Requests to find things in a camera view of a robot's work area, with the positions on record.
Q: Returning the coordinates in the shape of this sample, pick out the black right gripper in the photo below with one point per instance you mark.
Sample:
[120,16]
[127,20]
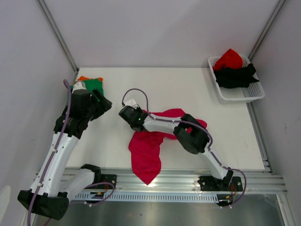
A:
[124,113]

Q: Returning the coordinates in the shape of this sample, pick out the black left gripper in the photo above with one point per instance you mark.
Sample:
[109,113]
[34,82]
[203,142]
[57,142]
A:
[103,105]

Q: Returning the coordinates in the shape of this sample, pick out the pink t shirt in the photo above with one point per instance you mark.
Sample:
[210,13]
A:
[145,149]

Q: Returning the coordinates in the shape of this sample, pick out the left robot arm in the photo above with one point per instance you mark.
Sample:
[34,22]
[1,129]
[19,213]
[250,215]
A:
[47,196]

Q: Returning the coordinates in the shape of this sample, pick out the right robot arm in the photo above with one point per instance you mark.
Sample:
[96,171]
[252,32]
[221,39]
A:
[192,135]

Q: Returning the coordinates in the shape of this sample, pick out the green folded t shirt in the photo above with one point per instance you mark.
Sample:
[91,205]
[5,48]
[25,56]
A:
[94,86]

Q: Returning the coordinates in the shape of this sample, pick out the orange folded t shirt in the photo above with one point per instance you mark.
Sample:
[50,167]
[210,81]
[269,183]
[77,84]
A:
[90,81]

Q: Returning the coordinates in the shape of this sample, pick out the red t shirt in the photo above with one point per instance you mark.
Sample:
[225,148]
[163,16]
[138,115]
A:
[230,59]

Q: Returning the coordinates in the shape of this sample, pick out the black t shirt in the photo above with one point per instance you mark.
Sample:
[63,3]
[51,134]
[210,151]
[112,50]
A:
[236,78]

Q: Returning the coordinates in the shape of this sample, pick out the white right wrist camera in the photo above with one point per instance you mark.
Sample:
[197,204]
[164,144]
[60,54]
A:
[132,103]

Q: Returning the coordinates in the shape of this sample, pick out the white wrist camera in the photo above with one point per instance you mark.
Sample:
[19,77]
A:
[79,85]
[132,103]

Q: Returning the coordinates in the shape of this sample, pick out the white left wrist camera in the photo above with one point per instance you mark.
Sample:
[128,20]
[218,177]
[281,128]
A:
[79,85]

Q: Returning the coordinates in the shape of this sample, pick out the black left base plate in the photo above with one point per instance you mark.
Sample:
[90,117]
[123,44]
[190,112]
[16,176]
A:
[108,178]

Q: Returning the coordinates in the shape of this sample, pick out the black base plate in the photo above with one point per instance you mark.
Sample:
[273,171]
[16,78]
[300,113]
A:
[211,184]
[108,178]

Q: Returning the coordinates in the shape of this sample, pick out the white slotted cable duct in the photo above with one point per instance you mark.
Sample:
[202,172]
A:
[146,197]

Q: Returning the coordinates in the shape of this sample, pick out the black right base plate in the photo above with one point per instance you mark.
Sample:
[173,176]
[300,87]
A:
[211,184]

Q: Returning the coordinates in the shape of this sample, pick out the left aluminium corner post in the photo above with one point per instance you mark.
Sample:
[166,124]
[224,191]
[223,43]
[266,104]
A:
[56,32]

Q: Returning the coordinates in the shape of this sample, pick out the aluminium corner post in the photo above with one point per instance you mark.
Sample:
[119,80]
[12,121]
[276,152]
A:
[56,32]
[280,5]

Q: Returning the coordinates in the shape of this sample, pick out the right aluminium corner post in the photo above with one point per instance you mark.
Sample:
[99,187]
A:
[280,5]

